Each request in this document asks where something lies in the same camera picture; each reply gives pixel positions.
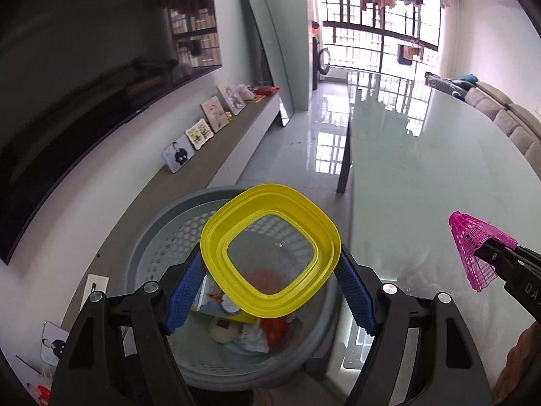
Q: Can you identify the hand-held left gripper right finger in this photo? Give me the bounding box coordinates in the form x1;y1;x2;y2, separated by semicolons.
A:
336;247;493;406

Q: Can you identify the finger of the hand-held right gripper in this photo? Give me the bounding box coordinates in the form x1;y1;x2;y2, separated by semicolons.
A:
486;239;541;264
472;246;530;283

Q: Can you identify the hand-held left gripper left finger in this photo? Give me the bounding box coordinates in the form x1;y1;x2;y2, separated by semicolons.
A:
50;245;206;406

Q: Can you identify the pink plastic shuttlecock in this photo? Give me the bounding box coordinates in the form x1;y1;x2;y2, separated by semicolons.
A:
449;210;518;292

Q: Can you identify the beige plush ball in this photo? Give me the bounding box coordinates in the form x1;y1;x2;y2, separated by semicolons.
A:
210;320;240;345

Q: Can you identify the grey perforated laundry basket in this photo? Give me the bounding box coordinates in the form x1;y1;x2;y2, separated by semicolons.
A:
119;185;352;390

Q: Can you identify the red plastic bag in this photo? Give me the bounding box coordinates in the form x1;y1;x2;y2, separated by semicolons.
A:
243;268;293;348

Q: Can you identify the yellow plastic lid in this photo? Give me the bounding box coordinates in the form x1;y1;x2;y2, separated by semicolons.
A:
200;184;342;319

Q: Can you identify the person's right forearm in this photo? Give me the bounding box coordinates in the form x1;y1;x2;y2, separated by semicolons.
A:
491;320;541;406

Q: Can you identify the white socket plate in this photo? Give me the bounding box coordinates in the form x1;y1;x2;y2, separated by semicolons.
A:
86;274;109;303

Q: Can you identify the dark table leg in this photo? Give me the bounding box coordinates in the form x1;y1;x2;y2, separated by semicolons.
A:
337;122;353;194

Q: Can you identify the grey sectional sofa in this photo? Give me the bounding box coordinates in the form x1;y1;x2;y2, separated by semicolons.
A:
464;80;541;171

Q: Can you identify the small portrait photo card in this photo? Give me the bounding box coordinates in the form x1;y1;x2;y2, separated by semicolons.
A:
41;321;71;367

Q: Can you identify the long grey television cabinet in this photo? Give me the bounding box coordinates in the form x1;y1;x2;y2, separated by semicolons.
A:
63;92;282;347

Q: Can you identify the red-clothed figure photo card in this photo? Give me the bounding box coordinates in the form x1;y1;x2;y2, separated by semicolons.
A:
16;355;56;406

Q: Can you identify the checked blanket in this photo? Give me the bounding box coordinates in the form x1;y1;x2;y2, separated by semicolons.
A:
424;72;466;99

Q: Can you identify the large black television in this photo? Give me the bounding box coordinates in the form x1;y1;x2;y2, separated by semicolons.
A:
0;0;223;265

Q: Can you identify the small hanging clothes rack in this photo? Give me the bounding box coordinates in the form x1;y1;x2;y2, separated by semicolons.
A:
397;38;426;67

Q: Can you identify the washing machine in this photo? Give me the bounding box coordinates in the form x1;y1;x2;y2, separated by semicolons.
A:
313;37;333;90

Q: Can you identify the black-framed standing mirror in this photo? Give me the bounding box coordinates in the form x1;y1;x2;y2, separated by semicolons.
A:
241;0;295;128

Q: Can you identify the black window grille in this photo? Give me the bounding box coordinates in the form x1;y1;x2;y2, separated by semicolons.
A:
317;0;443;82

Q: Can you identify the portrait picture frame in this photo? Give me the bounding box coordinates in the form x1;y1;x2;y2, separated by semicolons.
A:
163;135;196;174

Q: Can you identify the comic panel picture frame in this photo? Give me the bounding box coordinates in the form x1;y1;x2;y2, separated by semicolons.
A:
185;118;214;150

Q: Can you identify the pale cartoon picture frame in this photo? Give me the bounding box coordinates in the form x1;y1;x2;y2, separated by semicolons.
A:
200;96;231;134

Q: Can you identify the figure photo picture frame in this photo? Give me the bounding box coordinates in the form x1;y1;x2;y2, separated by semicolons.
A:
217;83;246;116

